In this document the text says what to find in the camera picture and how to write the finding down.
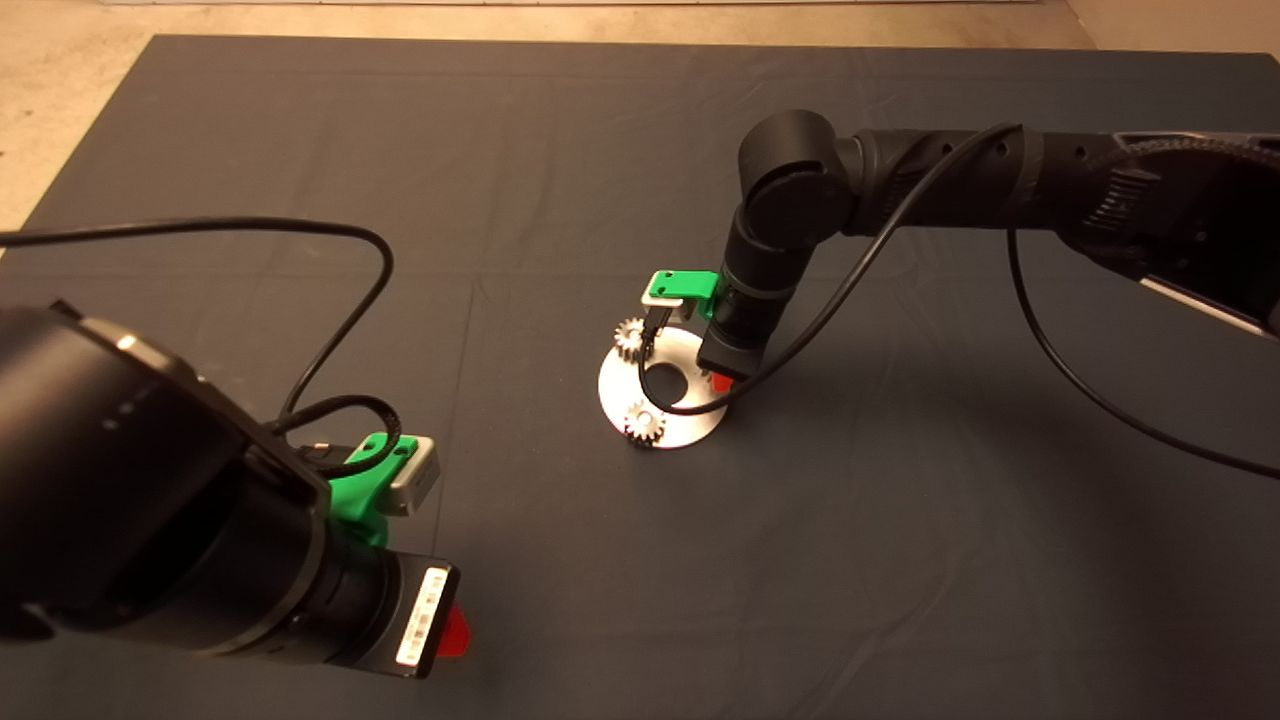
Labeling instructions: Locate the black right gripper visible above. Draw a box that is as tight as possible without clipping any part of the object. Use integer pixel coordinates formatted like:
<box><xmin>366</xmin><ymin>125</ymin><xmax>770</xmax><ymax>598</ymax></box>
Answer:
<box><xmin>697</xmin><ymin>318</ymin><xmax>771</xmax><ymax>394</ymax></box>

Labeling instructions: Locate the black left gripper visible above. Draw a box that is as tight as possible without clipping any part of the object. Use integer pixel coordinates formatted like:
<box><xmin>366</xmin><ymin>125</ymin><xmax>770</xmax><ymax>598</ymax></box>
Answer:
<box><xmin>345</xmin><ymin>552</ymin><xmax>471</xmax><ymax>681</ymax></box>

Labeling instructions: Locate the round metal carrier plate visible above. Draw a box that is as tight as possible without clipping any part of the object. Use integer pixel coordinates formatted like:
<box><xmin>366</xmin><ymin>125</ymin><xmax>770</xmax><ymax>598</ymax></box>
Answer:
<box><xmin>598</xmin><ymin>325</ymin><xmax>729</xmax><ymax>450</ymax></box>

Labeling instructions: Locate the dark grey table cloth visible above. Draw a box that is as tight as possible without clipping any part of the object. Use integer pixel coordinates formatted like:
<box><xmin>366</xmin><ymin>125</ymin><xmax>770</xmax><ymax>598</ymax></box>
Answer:
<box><xmin>0</xmin><ymin>36</ymin><xmax>1280</xmax><ymax>720</ymax></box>

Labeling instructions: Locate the green right camera mount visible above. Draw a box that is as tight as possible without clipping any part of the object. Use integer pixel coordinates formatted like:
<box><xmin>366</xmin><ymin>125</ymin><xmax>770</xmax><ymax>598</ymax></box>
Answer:
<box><xmin>645</xmin><ymin>270</ymin><xmax>721</xmax><ymax>321</ymax></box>

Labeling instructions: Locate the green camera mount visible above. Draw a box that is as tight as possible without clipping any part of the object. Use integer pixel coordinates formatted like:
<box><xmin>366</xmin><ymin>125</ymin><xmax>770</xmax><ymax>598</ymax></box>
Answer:
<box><xmin>645</xmin><ymin>270</ymin><xmax>721</xmax><ymax>321</ymax></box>
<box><xmin>328</xmin><ymin>432</ymin><xmax>419</xmax><ymax>549</ymax></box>

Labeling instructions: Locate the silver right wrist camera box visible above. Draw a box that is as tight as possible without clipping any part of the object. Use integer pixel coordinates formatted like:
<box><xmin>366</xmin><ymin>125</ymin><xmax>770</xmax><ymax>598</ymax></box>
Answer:
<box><xmin>640</xmin><ymin>288</ymin><xmax>693</xmax><ymax>333</ymax></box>

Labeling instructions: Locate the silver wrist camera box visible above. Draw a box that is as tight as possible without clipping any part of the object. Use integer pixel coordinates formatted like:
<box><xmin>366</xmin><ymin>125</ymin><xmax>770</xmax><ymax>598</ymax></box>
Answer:
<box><xmin>388</xmin><ymin>437</ymin><xmax>441</xmax><ymax>517</ymax></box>
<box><xmin>640</xmin><ymin>288</ymin><xmax>693</xmax><ymax>333</ymax></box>

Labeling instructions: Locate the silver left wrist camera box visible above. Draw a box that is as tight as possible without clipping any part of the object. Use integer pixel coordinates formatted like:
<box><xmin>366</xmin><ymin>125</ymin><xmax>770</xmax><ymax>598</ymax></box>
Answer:
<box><xmin>388</xmin><ymin>437</ymin><xmax>441</xmax><ymax>517</ymax></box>

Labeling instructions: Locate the black right camera cable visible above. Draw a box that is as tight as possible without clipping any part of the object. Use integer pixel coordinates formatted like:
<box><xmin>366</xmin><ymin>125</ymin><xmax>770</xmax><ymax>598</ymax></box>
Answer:
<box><xmin>638</xmin><ymin>122</ymin><xmax>1280</xmax><ymax>479</ymax></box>

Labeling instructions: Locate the green left camera mount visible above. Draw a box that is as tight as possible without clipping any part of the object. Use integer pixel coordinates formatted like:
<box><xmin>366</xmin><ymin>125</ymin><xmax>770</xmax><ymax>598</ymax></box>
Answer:
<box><xmin>328</xmin><ymin>432</ymin><xmax>419</xmax><ymax>549</ymax></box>

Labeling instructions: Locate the thin black left camera cable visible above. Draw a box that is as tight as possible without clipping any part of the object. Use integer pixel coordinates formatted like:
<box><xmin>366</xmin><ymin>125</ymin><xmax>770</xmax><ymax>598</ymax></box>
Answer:
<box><xmin>0</xmin><ymin>218</ymin><xmax>403</xmax><ymax>479</ymax></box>

